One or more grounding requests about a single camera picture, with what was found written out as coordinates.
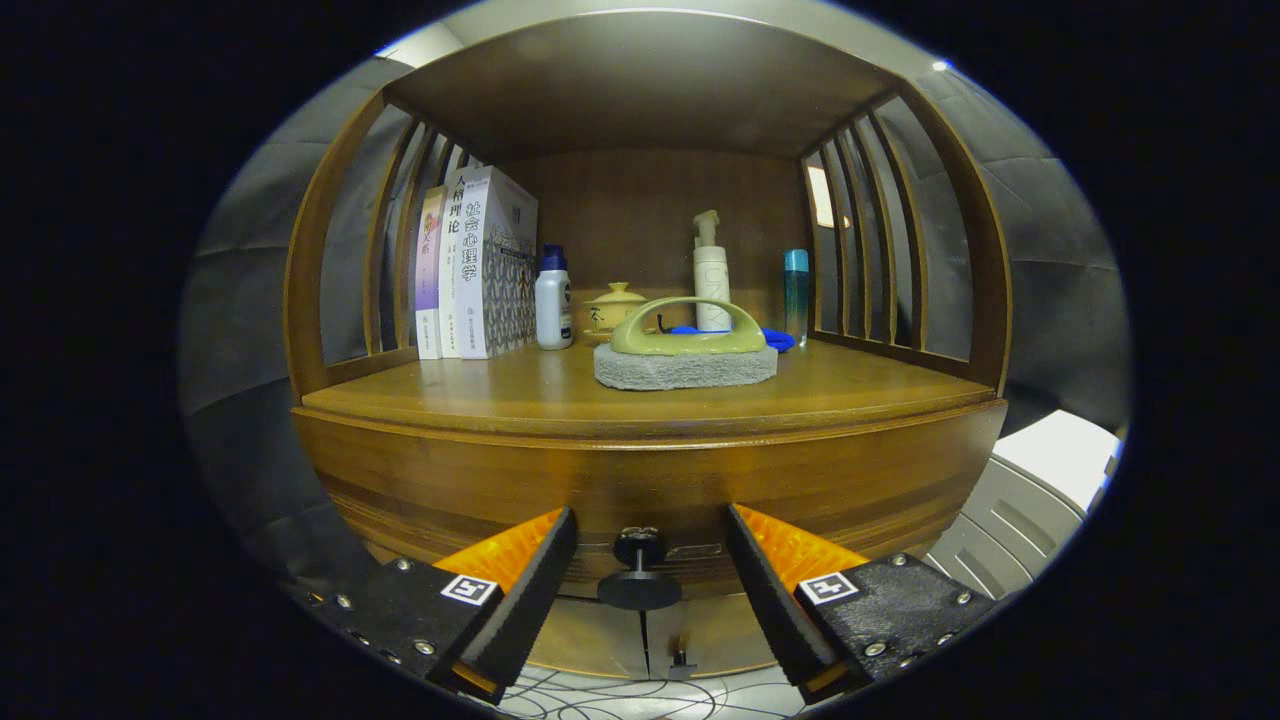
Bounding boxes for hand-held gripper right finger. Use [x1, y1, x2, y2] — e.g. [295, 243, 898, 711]
[725, 503, 1006, 706]

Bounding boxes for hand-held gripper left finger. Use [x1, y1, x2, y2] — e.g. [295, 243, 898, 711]
[300, 507, 579, 706]

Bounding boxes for wooden drawer with black knob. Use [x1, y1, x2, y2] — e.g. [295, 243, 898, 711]
[290, 400, 1009, 613]

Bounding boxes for green handled scrub sponge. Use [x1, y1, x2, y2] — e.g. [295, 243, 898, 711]
[593, 296, 780, 392]

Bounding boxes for wooden countertop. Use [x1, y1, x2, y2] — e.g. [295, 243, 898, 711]
[300, 335, 999, 441]

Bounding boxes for brown wooden cabinet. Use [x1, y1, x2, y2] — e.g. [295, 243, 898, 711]
[283, 10, 1013, 686]

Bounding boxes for blue folded cloth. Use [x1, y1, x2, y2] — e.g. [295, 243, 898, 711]
[658, 318, 797, 353]

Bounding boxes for white bottle with blue cap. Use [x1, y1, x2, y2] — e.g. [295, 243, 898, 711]
[534, 244, 575, 351]

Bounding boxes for white slatted plastic furniture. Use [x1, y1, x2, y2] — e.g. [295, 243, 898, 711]
[920, 408, 1123, 601]

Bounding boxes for teal capped clear bottle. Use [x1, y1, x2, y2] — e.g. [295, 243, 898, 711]
[783, 249, 811, 348]

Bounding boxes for yellow lidded ceramic teacup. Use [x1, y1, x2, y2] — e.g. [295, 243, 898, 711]
[583, 281, 651, 346]

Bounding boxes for thick white patterned book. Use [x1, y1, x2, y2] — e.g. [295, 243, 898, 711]
[458, 165, 539, 360]

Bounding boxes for purple spine book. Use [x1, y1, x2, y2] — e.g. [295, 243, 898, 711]
[414, 186, 447, 361]

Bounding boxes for white pump bottle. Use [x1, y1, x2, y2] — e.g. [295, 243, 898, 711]
[692, 209, 733, 333]

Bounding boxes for black backdrop cloth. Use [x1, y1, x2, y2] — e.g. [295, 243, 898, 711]
[178, 55, 1136, 591]

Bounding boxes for floor cables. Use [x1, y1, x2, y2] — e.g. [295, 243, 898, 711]
[495, 665, 811, 720]

